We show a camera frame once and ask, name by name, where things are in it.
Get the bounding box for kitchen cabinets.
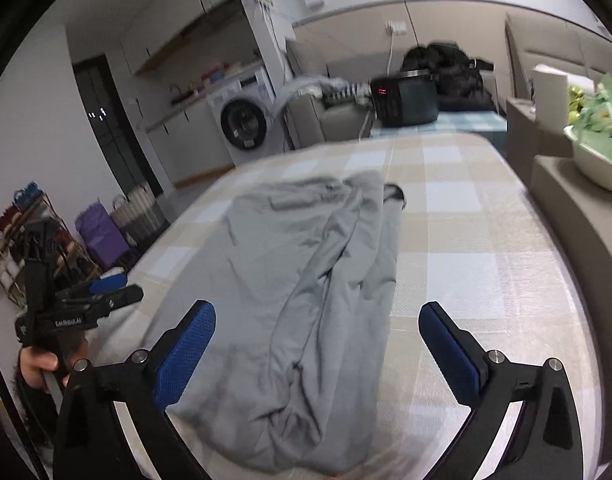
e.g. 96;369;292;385
120;0;261;186

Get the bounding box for left hand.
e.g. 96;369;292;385
16;336;90;391

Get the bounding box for checked beige bed sheet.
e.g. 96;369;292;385
91;133;602;479

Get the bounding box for white bowl with greens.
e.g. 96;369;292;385
564;74;612;192

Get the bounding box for purple storage bag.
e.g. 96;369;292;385
75;202;130;270

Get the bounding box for metal shoe rack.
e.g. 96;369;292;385
0;181;101;308

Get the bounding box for white wall socket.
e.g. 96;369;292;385
385;21;408;36

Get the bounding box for grey trousers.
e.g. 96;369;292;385
144;171;406;474

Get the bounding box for white washing machine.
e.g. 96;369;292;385
206;65;285;167

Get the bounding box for woven laundry basket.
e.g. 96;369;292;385
110;182;170;252

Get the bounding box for beige bedside cabinet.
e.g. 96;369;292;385
506;99;572;186

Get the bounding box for black clothes pile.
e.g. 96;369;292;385
400;42;496;113

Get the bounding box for black electric cooker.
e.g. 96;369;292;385
370;70;439;128

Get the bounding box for grey sofa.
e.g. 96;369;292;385
283;40;375;150

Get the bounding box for white paper roll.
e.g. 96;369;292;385
532;64;569;132

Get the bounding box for grey clothes on sofa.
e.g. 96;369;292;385
271;75;371;118

